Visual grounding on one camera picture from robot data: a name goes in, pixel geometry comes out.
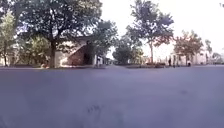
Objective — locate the dark round tree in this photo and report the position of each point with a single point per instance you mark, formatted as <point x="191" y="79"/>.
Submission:
<point x="124" y="51"/>

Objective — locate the dark green tree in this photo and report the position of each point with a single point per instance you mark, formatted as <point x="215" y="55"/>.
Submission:
<point x="104" y="36"/>

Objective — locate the low planter bed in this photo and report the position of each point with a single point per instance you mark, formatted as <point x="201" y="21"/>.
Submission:
<point x="146" y="65"/>

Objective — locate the pale building with dark roof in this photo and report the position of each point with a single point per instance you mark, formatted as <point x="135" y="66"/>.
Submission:
<point x="71" y="53"/>

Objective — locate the tall slender tree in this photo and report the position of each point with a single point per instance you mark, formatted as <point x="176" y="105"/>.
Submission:
<point x="150" y="23"/>

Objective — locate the person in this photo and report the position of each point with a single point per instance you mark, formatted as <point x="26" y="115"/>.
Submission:
<point x="169" y="61"/>

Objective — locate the large broad tree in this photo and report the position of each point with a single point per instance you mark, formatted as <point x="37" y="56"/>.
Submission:
<point x="52" y="20"/>

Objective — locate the small reddish-leaved tree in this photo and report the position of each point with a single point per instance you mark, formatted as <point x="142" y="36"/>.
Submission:
<point x="187" y="43"/>

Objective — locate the pale low building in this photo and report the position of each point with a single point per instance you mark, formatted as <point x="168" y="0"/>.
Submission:
<point x="196" y="58"/>

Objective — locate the light green tree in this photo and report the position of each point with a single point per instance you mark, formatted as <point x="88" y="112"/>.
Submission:
<point x="6" y="36"/>

